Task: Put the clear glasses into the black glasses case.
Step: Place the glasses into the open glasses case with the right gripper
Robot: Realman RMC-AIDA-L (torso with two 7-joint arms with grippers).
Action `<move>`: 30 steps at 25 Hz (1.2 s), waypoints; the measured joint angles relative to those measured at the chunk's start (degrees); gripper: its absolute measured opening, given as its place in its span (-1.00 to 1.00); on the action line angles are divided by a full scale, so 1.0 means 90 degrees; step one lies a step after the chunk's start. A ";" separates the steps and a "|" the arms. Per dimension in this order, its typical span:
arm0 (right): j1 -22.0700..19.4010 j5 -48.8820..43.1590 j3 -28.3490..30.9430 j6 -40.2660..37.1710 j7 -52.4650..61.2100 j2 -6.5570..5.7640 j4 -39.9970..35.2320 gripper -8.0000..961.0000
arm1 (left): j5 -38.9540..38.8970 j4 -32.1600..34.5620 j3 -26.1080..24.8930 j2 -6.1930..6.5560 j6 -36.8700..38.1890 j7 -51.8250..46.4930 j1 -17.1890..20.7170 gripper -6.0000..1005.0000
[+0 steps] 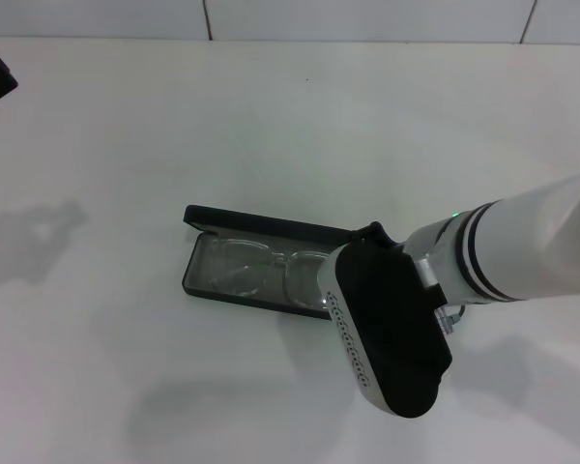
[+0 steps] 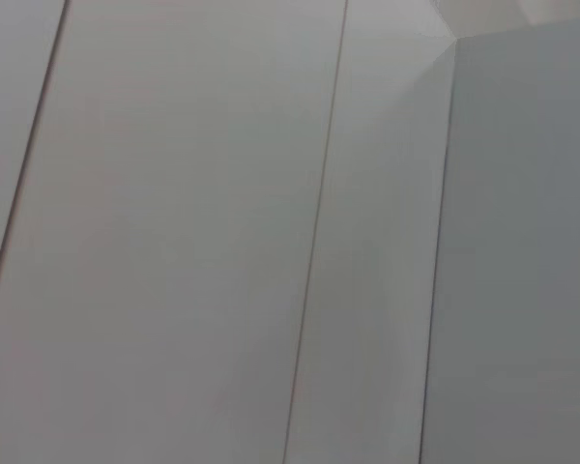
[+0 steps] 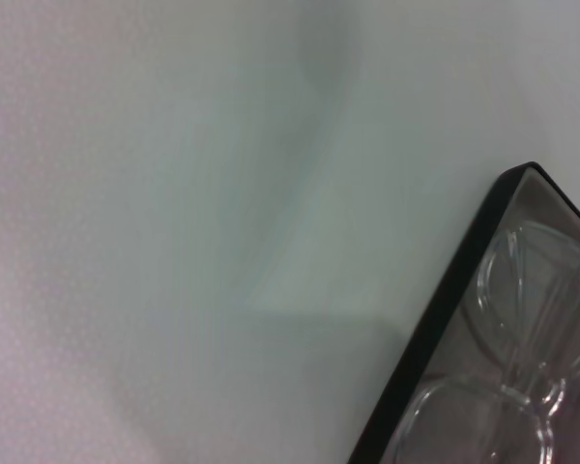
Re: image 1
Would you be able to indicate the clear transparent glasses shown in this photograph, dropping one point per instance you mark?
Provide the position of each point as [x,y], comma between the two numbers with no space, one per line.
[237,270]

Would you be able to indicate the black glasses case grey lining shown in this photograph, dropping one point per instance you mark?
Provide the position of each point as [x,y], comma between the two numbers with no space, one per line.
[270,227]

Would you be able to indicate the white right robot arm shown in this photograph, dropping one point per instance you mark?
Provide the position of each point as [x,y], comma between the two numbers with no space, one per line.
[522,241]

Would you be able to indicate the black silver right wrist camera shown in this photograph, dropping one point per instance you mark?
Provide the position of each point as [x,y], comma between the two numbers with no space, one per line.
[391,328]

